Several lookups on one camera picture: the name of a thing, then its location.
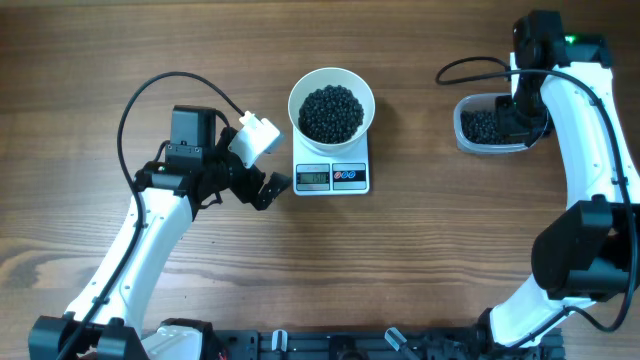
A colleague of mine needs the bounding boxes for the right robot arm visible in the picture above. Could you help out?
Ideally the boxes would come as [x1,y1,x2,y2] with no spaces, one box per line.
[489,10,639,348]

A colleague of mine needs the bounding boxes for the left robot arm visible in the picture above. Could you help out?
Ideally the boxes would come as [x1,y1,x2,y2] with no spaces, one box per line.
[28,106,292,359]

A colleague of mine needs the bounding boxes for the white digital kitchen scale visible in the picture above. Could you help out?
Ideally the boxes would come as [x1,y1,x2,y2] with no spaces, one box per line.
[293,127,370,196]

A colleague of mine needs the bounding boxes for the black beans in bowl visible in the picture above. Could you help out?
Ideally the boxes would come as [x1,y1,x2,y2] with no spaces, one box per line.
[298,85,364,144]

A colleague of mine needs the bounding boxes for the cream bowl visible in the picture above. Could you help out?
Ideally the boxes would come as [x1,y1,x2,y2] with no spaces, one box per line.
[288,67,376,154]

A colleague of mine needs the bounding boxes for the black beans in container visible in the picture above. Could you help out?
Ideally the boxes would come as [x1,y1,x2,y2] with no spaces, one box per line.
[461,110,507,145]

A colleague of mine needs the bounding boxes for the clear plastic container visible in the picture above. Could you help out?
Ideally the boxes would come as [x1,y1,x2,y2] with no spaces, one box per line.
[454,93,528,155]

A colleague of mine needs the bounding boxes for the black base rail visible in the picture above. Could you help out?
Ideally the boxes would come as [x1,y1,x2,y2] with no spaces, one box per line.
[149,319,566,360]

